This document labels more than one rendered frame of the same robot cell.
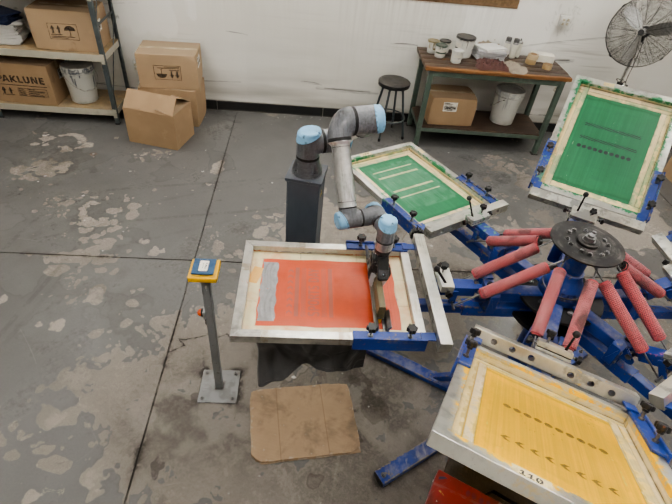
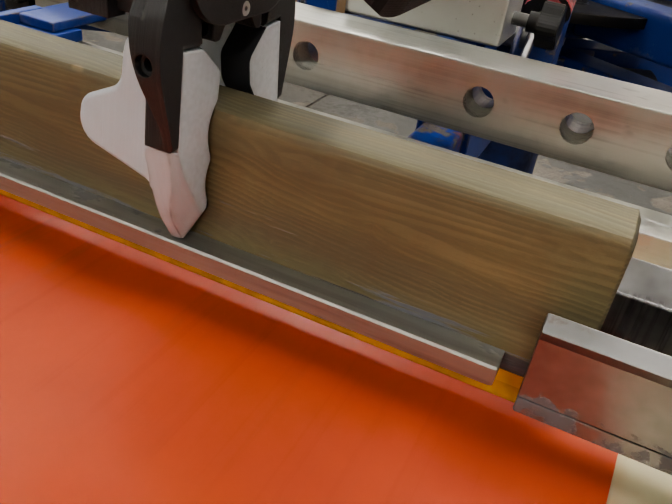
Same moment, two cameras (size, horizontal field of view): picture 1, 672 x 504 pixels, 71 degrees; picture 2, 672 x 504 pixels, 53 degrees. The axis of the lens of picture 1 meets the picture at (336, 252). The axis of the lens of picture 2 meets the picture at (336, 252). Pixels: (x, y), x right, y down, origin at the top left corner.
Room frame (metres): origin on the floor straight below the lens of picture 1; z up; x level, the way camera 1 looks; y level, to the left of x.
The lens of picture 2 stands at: (1.32, 0.03, 1.17)
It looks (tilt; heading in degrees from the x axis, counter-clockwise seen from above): 32 degrees down; 297
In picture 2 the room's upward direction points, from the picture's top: 8 degrees clockwise
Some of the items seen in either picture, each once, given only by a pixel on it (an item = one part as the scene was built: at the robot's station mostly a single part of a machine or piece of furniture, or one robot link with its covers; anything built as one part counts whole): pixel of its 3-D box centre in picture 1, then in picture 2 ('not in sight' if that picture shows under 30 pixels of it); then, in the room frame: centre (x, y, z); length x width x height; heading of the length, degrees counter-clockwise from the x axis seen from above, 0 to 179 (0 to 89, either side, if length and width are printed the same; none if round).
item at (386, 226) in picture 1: (386, 229); not in sight; (1.53, -0.19, 1.31); 0.09 x 0.08 x 0.11; 24
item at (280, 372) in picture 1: (313, 359); not in sight; (1.27, 0.05, 0.74); 0.46 x 0.04 x 0.42; 96
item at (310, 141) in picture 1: (309, 141); not in sight; (2.07, 0.19, 1.37); 0.13 x 0.12 x 0.14; 114
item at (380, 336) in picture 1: (389, 340); not in sight; (1.23, -0.25, 0.98); 0.30 x 0.05 x 0.07; 96
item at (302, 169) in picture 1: (307, 162); not in sight; (2.07, 0.19, 1.25); 0.15 x 0.15 x 0.10
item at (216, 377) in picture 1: (212, 334); not in sight; (1.54, 0.59, 0.48); 0.22 x 0.22 x 0.96; 6
